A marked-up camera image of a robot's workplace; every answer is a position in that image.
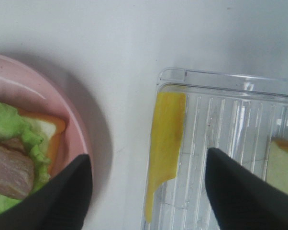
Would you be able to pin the bread slice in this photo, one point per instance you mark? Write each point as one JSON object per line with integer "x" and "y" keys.
{"x": 277, "y": 165}
{"x": 51, "y": 129}

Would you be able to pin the pink round plate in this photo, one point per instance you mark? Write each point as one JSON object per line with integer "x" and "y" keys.
{"x": 22, "y": 87}

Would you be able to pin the green lettuce leaf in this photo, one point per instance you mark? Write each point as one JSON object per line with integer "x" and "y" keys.
{"x": 13, "y": 125}

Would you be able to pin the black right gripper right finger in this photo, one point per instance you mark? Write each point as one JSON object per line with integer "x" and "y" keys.
{"x": 239, "y": 199}

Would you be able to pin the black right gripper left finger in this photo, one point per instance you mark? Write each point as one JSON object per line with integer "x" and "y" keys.
{"x": 61, "y": 204}

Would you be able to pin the yellow cheese slice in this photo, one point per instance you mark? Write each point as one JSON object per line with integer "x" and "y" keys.
{"x": 166, "y": 137}

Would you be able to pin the bacon strip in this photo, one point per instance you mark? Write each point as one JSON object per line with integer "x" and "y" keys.
{"x": 16, "y": 170}

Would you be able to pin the clear right plastic tray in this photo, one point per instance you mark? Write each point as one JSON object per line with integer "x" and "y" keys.
{"x": 238, "y": 114}

